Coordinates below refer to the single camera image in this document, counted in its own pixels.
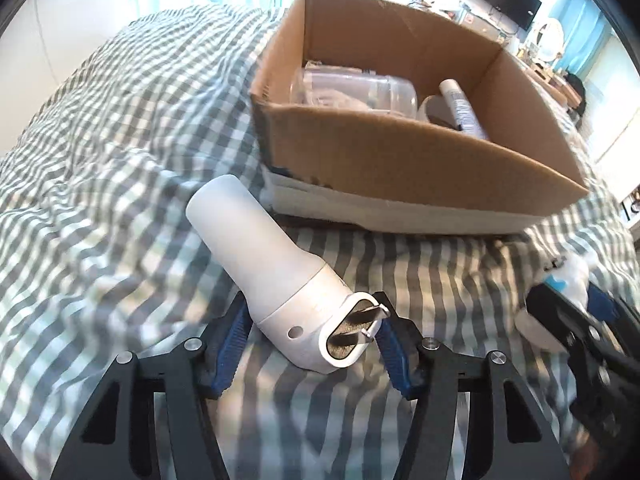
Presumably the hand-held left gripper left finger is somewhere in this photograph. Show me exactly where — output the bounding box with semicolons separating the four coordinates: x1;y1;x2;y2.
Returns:
50;292;254;480

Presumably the black bag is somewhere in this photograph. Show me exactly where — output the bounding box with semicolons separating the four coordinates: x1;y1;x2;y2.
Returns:
564;72;587;112

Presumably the brown cardboard box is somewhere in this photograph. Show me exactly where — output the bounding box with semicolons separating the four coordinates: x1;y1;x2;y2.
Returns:
249;0;592;223

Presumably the white oval mirror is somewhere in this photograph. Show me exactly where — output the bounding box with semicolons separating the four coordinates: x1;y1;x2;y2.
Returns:
529;17;566;59

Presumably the narrow teal curtain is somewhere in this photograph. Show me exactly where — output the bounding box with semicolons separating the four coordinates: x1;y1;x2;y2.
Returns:
550;0;619;80

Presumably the white dressing table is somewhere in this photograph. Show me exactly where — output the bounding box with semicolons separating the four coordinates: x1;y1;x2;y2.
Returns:
519;49;577;107

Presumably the white tape roll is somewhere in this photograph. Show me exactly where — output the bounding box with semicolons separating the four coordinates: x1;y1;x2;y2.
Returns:
416;94;460;130

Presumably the white printed tube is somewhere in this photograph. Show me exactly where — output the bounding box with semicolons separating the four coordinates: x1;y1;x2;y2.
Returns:
439;79;490;140

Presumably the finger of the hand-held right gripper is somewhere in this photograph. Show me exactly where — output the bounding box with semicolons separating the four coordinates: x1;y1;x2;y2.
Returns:
586;284;640;331
526;285;606;356

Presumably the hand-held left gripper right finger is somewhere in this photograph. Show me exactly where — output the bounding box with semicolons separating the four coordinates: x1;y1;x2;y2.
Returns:
370;290;572;480

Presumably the white blue small bottle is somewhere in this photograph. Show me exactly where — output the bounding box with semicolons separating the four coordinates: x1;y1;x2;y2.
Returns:
516;251;592;352

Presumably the clear cotton swab container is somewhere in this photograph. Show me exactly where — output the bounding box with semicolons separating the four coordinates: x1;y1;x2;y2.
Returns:
288;64;419;122

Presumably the grey checkered blanket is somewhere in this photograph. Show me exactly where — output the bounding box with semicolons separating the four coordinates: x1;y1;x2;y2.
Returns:
0;3;640;480

